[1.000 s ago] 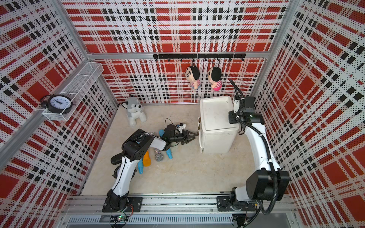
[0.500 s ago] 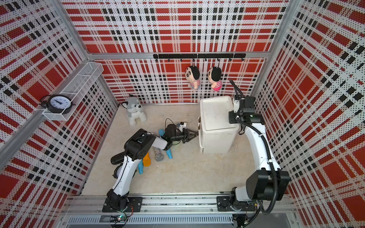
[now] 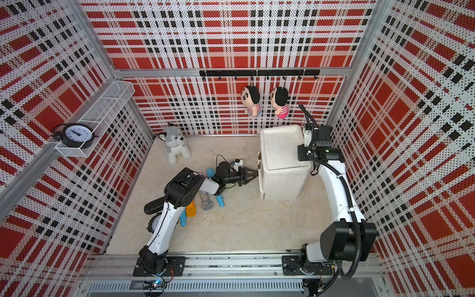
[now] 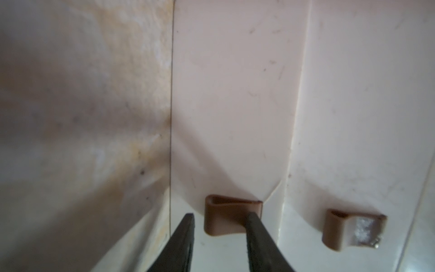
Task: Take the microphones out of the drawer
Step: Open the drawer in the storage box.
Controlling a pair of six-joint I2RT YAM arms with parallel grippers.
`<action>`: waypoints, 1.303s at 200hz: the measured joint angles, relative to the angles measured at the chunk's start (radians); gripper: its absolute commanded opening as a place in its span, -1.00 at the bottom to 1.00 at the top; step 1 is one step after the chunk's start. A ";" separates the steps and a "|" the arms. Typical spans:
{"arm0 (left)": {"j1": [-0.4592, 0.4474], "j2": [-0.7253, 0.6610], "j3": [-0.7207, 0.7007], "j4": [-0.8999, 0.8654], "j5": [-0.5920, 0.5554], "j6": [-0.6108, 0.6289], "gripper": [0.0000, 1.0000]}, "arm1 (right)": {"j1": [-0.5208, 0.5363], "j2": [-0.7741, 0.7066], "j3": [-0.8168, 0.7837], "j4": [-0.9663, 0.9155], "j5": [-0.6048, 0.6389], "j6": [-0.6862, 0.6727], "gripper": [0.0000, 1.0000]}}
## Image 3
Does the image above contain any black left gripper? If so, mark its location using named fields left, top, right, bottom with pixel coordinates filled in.
left=224, top=166, right=258, bottom=186

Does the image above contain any blue microphone from drawer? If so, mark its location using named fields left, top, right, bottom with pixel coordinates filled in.
left=207, top=168, right=225, bottom=207

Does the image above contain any silver rhinestone microphone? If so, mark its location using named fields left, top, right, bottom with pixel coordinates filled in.
left=200, top=191, right=213, bottom=211

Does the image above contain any orange microphone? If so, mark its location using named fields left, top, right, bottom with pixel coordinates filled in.
left=186, top=201, right=197, bottom=217

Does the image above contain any black glasses case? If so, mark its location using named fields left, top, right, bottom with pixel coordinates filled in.
left=143, top=197, right=165, bottom=215

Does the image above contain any black alarm clock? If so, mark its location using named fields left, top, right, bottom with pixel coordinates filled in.
left=52, top=123, right=96, bottom=149
left=147, top=212, right=162, bottom=233

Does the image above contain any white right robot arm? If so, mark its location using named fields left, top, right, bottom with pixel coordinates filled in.
left=298, top=124, right=379, bottom=280

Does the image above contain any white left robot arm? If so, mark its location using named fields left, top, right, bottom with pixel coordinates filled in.
left=133, top=161, right=259, bottom=277

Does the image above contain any white plastic drawer cabinet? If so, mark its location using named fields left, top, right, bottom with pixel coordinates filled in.
left=258, top=125, right=312, bottom=200

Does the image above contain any pink-dressed plush doll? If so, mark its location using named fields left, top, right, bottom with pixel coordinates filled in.
left=270, top=87, right=289, bottom=120

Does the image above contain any blue-shorts plush doll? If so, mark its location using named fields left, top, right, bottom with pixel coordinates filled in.
left=240, top=85, right=262, bottom=117

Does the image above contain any grey white husky plush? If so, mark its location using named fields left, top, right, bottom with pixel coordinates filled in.
left=158, top=123, right=192, bottom=165

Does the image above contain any green circuit board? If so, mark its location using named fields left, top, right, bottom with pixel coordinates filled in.
left=142, top=278, right=168, bottom=291

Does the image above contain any black alarm clock in basket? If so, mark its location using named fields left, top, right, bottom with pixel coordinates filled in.
left=52, top=123, right=96, bottom=149

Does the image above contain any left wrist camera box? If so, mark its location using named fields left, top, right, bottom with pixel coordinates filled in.
left=231, top=159, right=244, bottom=172

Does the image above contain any black wall hook rail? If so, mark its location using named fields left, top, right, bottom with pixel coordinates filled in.
left=199, top=69, right=321, bottom=79

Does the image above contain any white wire wall basket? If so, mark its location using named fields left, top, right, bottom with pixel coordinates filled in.
left=55, top=80, right=134, bottom=158

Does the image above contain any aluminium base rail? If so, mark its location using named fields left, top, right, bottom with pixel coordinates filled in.
left=73, top=250, right=393, bottom=297

